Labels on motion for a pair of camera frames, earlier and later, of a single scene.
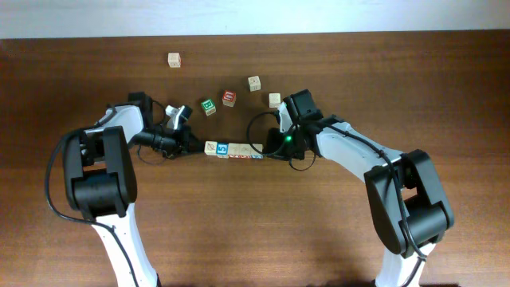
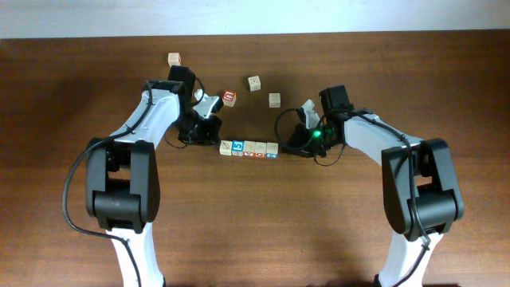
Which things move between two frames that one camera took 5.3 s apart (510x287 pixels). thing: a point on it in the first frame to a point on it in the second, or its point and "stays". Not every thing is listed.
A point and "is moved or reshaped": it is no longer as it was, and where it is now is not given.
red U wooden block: (229, 98) stays
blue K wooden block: (256, 155) is moved or reshaped
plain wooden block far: (174, 60) stays
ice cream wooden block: (234, 150) to (249, 147)
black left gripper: (183, 137) to (209, 137)
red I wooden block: (245, 151) is moved or reshaped
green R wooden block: (254, 83) stays
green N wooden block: (274, 100) stays
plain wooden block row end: (210, 147) to (225, 147)
